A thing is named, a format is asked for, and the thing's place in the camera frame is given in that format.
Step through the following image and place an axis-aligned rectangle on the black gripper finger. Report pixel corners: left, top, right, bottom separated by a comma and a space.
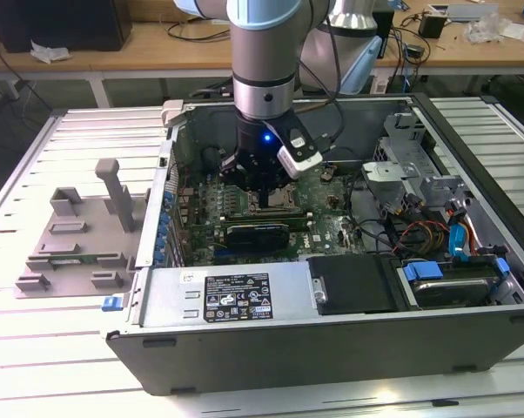
265, 170, 292, 208
218, 152, 266, 208

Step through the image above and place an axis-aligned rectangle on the silver CPU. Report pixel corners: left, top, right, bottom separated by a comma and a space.
253, 190, 292, 208

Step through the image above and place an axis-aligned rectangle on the metal socket cover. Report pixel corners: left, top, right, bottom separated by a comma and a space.
246, 184, 299, 214

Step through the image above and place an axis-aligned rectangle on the CPU socket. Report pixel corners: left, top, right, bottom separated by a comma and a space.
245, 181, 299, 214

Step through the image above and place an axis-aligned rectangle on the green motherboard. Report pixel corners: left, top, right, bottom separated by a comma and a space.
174, 163, 367, 266

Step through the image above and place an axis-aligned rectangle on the black graphics card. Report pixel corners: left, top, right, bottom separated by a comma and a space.
224, 221, 292, 252

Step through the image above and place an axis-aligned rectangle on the grey case corner latch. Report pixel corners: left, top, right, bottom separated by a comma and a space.
162, 99, 185, 128

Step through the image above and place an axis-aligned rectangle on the silver metal drive cage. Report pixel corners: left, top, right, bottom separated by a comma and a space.
359, 111, 472, 214

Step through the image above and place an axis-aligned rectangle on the black drive unit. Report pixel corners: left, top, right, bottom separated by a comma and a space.
307, 254, 409, 315

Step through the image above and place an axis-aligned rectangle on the grey power supply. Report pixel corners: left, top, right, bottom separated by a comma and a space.
138, 260, 319, 327

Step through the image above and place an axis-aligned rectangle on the grey parts rack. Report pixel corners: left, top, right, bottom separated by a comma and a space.
14, 158, 138, 300

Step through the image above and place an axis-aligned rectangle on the green RAM stick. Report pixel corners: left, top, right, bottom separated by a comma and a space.
30, 254, 120, 266

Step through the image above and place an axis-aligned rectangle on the tall black box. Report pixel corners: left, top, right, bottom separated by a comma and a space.
372, 9, 396, 60

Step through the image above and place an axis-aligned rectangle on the black grey PC case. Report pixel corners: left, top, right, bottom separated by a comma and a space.
106, 92, 524, 396

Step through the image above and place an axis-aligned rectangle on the hard disk blue carrier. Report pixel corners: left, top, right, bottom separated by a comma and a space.
400, 256, 511, 310

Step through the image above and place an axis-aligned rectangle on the small black cube device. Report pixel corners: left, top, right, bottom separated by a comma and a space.
418, 11, 446, 39

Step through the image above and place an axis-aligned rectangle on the black computer tower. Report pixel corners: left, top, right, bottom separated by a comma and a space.
0, 0, 132, 53

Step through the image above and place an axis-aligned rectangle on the crumpled white paper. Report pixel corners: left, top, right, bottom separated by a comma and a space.
30, 40, 71, 65

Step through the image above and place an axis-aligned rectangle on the clear plastic bag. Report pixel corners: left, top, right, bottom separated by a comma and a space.
464, 12, 507, 44

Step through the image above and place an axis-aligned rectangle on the grey flat box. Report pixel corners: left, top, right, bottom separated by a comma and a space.
427, 3, 500, 23

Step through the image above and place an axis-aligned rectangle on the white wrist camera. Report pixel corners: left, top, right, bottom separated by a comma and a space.
275, 124, 325, 180

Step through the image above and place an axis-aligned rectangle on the coloured power wire bundle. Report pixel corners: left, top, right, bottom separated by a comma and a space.
403, 219, 450, 256

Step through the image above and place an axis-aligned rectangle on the blue data wire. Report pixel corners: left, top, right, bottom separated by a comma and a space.
445, 208, 471, 263

